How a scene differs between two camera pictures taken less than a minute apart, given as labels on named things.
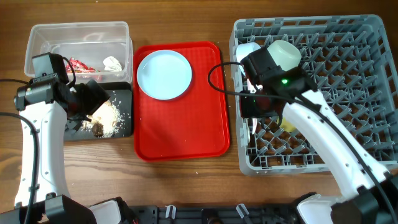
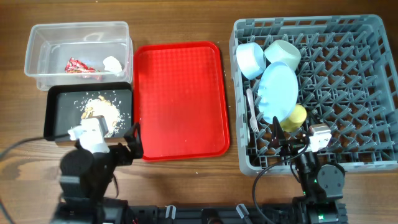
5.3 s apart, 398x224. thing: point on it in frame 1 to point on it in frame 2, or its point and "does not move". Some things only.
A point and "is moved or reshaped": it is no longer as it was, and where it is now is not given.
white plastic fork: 247,134 is moved or reshaped
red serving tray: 194,125 does not move
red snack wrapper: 79,67 does not move
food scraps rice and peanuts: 106,121 does not move
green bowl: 287,55 does not move
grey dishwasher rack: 348,56 does not move
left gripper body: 86,101 to 119,157
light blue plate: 164,74 is moved or reshaped
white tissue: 112,64 does not move
